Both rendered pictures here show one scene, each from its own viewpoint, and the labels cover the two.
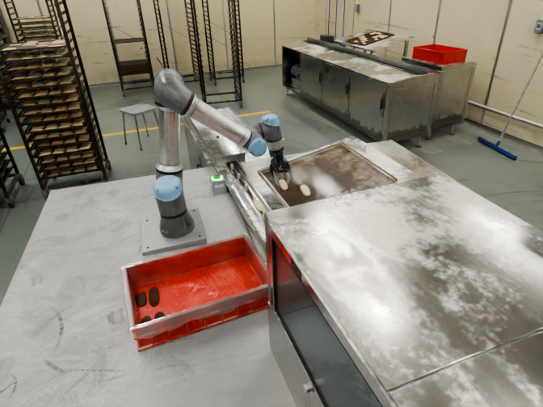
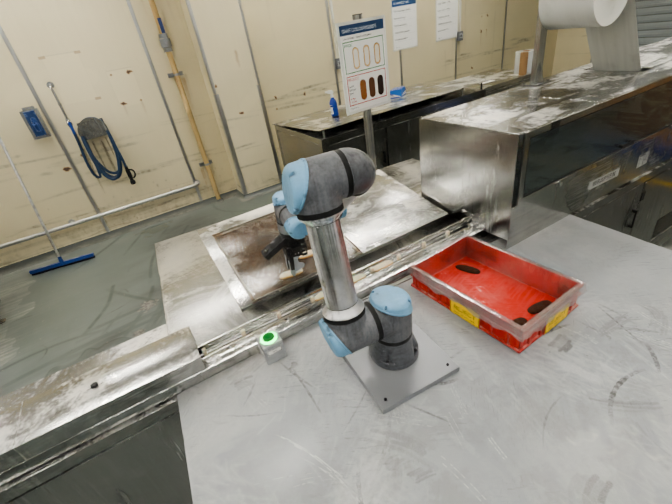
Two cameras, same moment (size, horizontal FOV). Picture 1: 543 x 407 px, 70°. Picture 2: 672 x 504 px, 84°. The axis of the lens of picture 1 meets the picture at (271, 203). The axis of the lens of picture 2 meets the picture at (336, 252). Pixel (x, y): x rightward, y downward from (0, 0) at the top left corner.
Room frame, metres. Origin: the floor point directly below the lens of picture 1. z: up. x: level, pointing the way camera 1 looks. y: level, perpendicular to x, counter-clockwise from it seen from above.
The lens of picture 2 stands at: (1.64, 1.22, 1.74)
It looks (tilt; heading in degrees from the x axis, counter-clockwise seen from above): 31 degrees down; 264
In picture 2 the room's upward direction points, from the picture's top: 10 degrees counter-clockwise
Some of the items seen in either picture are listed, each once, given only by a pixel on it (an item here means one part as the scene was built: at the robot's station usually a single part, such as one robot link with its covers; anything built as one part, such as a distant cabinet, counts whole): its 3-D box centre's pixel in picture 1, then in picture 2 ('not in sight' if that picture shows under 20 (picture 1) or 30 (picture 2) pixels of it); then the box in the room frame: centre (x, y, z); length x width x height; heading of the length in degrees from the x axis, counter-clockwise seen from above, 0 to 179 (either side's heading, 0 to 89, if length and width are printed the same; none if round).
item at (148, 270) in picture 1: (199, 284); (488, 284); (1.02, 0.26, 0.88); 0.49 x 0.34 x 0.10; 112
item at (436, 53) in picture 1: (439, 53); not in sight; (4.79, -2.05, 0.94); 0.51 x 0.36 x 0.13; 23
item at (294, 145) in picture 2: not in sight; (382, 149); (0.53, -2.58, 0.51); 1.93 x 1.05 x 1.02; 19
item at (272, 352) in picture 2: (218, 186); (272, 349); (1.80, 0.27, 0.84); 0.08 x 0.08 x 0.11; 19
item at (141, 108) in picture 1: (141, 126); not in sight; (4.69, 1.59, 0.23); 0.36 x 0.36 x 0.46; 49
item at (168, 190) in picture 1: (169, 194); (389, 312); (1.43, 0.43, 1.01); 0.13 x 0.12 x 0.14; 12
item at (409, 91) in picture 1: (360, 77); not in sight; (5.60, -1.33, 0.51); 3.00 x 1.26 x 1.03; 19
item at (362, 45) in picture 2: not in sight; (365, 66); (1.05, -1.00, 1.50); 0.33 x 0.01 x 0.45; 24
